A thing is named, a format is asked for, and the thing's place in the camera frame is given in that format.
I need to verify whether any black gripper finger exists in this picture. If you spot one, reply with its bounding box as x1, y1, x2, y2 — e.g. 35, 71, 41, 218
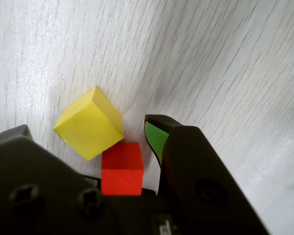
0, 124, 108, 235
144, 114, 271, 235

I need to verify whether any red wooden cube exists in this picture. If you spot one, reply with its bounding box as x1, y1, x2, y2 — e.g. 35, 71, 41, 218
101, 142, 145, 196

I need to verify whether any yellow wooden cube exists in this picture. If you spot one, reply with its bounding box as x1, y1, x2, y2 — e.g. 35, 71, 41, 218
52, 86, 125, 162

